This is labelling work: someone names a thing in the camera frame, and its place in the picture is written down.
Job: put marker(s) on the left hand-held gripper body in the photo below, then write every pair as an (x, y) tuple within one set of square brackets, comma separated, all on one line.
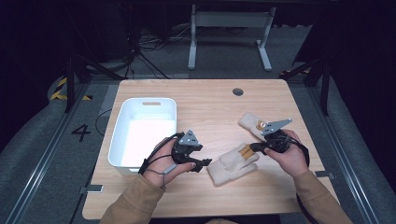
[(189, 139)]

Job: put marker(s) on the black metal stand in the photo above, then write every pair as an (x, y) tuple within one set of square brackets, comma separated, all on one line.
[(77, 74), (320, 74)]

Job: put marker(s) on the person's left hand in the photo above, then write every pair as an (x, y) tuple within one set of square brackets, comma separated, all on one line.
[(162, 165)]

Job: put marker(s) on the cream fleece glove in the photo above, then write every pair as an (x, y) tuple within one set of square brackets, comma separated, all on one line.
[(232, 166), (250, 123)]

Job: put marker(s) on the grey table bracket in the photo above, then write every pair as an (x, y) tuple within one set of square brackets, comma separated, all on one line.
[(91, 188), (325, 174)]

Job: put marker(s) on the metal floor rail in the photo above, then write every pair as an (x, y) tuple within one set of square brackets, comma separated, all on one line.
[(342, 155), (43, 161)]

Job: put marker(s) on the grey table grommet hole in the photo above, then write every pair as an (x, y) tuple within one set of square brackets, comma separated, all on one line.
[(237, 91)]

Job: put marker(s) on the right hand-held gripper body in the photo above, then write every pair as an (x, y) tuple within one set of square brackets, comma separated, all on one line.
[(275, 137)]

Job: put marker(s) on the white metal desk frame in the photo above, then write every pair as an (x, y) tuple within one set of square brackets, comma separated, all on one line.
[(230, 19)]

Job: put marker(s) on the white plastic bin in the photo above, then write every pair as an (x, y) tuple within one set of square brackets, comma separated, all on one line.
[(143, 133)]

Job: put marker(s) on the person's right hand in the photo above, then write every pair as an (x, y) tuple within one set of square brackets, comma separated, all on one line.
[(289, 160)]

